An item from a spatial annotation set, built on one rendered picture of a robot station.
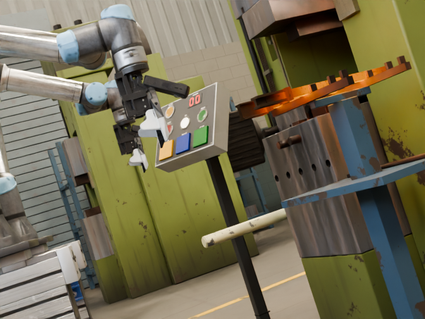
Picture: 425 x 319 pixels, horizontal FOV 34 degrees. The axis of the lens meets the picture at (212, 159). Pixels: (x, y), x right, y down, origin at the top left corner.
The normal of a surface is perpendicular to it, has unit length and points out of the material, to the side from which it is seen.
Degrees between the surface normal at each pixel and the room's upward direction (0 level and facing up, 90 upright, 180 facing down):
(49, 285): 90
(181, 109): 60
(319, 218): 90
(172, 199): 90
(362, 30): 90
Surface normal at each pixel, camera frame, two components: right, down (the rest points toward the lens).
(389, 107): -0.87, 0.26
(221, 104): 0.72, -0.26
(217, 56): 0.38, -0.16
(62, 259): 0.15, -0.09
